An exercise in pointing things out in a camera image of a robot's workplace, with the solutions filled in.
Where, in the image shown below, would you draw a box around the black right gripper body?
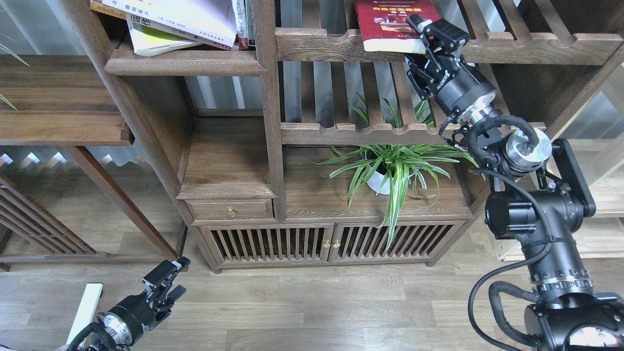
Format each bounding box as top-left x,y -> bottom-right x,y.
406,51 -> 497,117

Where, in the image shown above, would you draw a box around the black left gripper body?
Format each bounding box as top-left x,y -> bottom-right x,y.
108,285 -> 186,342

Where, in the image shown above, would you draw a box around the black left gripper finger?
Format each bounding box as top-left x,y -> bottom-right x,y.
142,257 -> 191,295

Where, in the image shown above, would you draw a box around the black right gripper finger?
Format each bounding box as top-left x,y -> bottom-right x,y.
407,14 -> 470,61

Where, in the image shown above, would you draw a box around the red paperback book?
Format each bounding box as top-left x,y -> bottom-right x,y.
355,0 -> 441,54

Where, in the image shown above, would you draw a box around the white purple paperback book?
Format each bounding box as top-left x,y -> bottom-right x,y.
102,0 -> 237,47

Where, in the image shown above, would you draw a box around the yellow green paperback book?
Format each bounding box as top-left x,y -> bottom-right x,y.
127,19 -> 201,57

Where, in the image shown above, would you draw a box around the maroon book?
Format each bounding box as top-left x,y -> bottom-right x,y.
90,0 -> 244,52

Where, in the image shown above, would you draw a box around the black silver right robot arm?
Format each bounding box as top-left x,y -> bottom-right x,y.
406,14 -> 624,351

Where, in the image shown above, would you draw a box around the light wooden shelf rack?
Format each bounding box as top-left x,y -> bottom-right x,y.
489,66 -> 624,261

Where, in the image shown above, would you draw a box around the white metal stand leg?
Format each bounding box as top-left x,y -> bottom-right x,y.
65,282 -> 103,345

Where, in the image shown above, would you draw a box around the brass drawer knob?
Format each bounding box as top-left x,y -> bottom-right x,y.
226,207 -> 237,218

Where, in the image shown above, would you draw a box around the green spider plant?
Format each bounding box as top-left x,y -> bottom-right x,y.
311,92 -> 488,251

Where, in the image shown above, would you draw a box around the dark wooden bookshelf cabinet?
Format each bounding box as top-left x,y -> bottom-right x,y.
58,0 -> 624,274

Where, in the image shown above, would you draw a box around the dark green upright book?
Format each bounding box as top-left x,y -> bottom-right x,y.
244,0 -> 255,50

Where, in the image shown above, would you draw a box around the white red upright book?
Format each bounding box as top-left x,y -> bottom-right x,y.
232,0 -> 249,51

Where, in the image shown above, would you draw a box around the dark wooden side table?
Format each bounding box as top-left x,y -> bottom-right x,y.
0,54 -> 186,273

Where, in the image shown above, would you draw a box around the green leaves at left edge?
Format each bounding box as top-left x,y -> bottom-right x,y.
0,32 -> 30,111

